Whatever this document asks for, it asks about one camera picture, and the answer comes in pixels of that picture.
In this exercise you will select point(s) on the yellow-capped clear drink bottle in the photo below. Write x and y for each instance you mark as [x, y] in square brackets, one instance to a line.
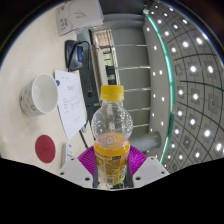
[111, 150]

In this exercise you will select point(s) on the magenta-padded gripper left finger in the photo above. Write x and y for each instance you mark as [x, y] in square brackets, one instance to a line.
[75, 171]

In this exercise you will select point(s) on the white printed carton box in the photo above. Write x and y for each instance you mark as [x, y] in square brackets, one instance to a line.
[78, 15]

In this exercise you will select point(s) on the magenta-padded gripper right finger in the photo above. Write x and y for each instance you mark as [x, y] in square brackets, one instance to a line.
[150, 170]

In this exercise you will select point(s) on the flat round red coaster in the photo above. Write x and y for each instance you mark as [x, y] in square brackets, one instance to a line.
[45, 148]

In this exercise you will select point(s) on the small white rectangular pack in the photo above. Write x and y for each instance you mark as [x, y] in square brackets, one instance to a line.
[68, 152]

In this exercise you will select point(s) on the white printed paper sheet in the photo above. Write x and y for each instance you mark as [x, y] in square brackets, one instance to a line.
[71, 103]

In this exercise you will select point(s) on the round ceiling lights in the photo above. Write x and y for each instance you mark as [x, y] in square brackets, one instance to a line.
[193, 69]

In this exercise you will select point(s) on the white patterned paper cup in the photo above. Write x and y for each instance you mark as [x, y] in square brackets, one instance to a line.
[36, 96]

